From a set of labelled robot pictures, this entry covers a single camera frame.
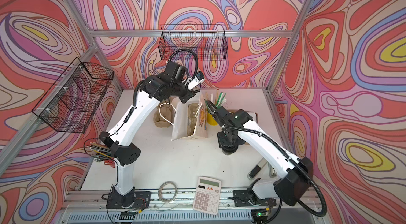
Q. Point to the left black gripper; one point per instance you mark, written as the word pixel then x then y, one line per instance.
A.
pixel 191 94

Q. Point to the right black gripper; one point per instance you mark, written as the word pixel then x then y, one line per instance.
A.
pixel 223 142

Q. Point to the black white paper coffee cup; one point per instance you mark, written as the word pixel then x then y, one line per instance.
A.
pixel 229 150

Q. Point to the single pulp cup carrier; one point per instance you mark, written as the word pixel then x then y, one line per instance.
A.
pixel 192 118

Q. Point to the white paper takeout bag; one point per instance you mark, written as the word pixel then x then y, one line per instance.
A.
pixel 180 121

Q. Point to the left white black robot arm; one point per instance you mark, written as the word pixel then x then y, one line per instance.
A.
pixel 146 97

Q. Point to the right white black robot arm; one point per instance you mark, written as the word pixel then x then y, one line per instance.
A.
pixel 295 175

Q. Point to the yellow metal bucket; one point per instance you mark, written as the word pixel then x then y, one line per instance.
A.
pixel 210 120

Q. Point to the brown napkin holder box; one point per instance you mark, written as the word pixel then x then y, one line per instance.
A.
pixel 252 114

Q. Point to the bundle of wrapped straws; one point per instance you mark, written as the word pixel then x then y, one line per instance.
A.
pixel 214 100

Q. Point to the silver black stapler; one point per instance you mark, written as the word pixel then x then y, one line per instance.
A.
pixel 260 165

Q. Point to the white desk calculator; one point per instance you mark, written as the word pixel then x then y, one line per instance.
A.
pixel 207 195

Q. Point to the cup of coloured pencils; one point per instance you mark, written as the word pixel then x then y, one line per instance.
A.
pixel 100 154

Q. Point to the black wire basket back wall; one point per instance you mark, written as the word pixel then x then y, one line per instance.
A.
pixel 207 41

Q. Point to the black wire basket wall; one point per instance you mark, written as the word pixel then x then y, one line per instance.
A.
pixel 70 104
pixel 207 41

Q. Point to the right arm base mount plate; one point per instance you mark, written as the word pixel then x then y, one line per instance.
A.
pixel 247 198

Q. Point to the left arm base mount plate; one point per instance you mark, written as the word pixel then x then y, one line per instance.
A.
pixel 132 200

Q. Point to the black wire basket left wall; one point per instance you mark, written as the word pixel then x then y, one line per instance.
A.
pixel 70 104

